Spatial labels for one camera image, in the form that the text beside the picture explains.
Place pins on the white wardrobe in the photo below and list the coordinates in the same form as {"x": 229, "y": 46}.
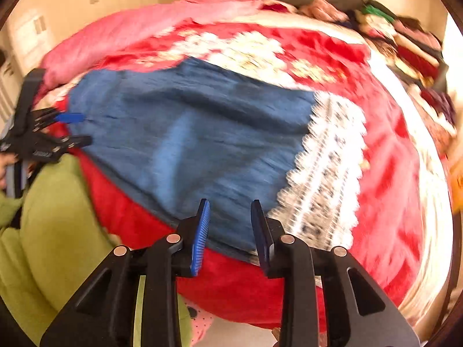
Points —
{"x": 54, "y": 0}

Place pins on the dark red garment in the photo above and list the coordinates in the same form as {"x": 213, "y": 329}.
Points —
{"x": 275, "y": 7}

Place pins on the person's green jacket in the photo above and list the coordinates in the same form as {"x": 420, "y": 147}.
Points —
{"x": 61, "y": 224}

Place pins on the pink quilt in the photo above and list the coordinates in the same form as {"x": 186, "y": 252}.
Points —
{"x": 144, "y": 25}

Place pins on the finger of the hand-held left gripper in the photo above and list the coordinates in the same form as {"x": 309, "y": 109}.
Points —
{"x": 77, "y": 141}
{"x": 70, "y": 117}

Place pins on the red floral blanket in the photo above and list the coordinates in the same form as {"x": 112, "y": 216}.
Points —
{"x": 383, "y": 173}

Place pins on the pile of folded clothes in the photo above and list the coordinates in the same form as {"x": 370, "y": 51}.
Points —
{"x": 408, "y": 50}

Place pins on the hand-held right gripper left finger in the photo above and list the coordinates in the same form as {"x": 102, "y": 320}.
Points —
{"x": 200, "y": 238}

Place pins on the person's left forearm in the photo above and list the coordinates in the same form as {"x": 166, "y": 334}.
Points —
{"x": 9, "y": 209}

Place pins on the pink dotted cloth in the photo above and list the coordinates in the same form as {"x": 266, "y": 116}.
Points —
{"x": 200, "y": 323}

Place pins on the yellow box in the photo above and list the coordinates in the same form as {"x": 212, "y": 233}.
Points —
{"x": 457, "y": 188}

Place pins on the pink fuzzy garment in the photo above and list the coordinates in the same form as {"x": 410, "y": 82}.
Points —
{"x": 323, "y": 9}

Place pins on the person's left hand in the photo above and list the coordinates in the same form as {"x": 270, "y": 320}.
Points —
{"x": 5, "y": 170}

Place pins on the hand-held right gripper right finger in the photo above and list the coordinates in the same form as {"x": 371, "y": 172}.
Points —
{"x": 261, "y": 238}

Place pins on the blue denim pants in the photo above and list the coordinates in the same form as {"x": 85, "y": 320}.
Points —
{"x": 188, "y": 130}

